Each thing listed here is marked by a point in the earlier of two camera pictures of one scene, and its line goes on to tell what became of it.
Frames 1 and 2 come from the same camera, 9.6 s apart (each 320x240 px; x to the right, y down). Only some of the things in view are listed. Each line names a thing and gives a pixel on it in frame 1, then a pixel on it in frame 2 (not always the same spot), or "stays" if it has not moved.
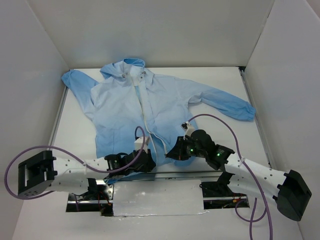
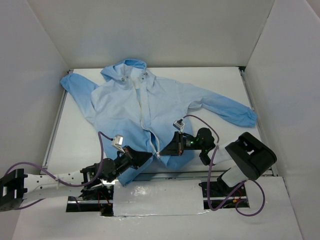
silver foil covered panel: (158, 198) stays
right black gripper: (180, 149) → (177, 143)
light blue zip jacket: (134, 110) stays
